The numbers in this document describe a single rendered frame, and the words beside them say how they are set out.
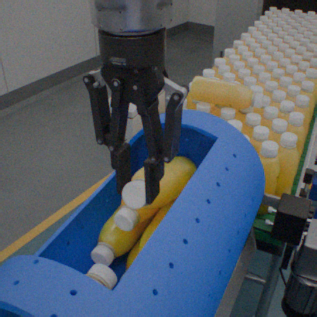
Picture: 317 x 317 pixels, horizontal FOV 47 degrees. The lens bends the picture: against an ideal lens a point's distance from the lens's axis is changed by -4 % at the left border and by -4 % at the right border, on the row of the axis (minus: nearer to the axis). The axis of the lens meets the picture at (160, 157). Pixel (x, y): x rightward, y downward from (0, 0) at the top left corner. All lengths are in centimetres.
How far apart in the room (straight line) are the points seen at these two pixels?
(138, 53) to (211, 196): 25
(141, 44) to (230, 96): 63
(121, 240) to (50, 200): 180
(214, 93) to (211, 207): 53
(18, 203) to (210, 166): 202
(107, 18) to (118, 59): 5
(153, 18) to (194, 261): 29
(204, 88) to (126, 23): 66
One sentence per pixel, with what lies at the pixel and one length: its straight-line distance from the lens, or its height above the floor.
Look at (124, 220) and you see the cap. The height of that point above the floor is 111.
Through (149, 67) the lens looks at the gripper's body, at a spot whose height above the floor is 141.
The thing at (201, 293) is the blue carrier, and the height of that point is 116.
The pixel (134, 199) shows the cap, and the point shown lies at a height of 121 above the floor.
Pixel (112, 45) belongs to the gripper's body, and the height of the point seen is 143.
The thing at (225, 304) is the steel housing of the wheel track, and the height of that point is 88.
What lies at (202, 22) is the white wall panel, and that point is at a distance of 557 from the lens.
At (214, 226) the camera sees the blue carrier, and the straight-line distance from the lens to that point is 53.
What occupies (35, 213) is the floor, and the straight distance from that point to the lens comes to 240.
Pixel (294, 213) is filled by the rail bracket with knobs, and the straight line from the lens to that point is 87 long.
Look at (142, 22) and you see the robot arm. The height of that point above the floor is 146.
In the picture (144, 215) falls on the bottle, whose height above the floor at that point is 110.
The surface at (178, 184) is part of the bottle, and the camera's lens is 59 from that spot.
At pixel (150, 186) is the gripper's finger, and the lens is 51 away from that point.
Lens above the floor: 156
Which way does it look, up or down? 35 degrees down
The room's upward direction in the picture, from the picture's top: straight up
